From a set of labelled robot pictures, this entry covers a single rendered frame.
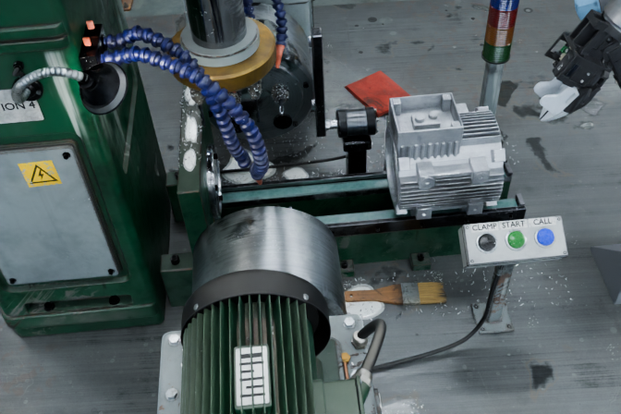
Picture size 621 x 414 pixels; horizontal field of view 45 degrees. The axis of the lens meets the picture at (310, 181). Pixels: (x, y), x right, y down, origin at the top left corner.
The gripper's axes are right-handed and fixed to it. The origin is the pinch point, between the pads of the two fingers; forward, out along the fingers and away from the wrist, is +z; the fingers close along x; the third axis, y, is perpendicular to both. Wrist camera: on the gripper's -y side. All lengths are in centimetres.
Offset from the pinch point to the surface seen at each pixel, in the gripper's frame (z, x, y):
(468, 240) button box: 17.3, 18.9, 10.2
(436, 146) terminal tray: 14.8, -0.7, 14.1
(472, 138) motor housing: 11.6, -2.5, 7.8
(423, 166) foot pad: 18.8, 1.2, 14.7
